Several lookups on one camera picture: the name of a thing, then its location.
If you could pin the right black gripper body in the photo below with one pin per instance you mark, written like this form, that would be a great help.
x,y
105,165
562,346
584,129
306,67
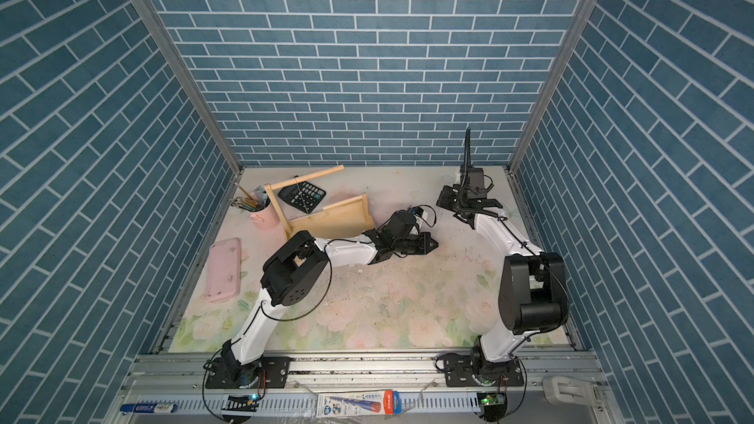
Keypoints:
x,y
452,200

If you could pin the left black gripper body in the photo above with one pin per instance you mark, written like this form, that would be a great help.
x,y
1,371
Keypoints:
x,y
410,245

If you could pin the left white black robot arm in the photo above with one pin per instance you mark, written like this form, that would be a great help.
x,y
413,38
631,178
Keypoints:
x,y
291,273

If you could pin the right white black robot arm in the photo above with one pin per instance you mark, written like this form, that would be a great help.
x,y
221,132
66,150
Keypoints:
x,y
532,298

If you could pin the wooden jewelry display stand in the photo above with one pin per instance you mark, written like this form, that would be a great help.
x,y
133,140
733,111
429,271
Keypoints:
x,y
343,219

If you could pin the black calculator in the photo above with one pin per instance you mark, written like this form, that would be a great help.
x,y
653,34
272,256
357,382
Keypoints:
x,y
302,196

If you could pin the pink pen holder cup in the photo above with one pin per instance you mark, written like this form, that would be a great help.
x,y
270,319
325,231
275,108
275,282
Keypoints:
x,y
258,206

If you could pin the toothpaste box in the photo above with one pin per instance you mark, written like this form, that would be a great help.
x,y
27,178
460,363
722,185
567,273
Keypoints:
x,y
353,404

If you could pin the blue marker pen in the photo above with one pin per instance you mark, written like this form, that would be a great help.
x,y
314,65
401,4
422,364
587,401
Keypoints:
x,y
159,408

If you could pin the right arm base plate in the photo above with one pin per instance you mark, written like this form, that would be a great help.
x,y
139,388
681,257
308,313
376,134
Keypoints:
x,y
464,371

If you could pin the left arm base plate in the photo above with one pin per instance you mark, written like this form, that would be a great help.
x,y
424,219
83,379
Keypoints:
x,y
266,373

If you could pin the white plastic bracket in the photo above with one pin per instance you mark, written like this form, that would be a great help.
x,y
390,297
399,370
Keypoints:
x,y
565,390

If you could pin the aluminium front rail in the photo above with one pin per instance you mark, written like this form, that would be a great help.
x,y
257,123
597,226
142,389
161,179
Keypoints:
x,y
178,378

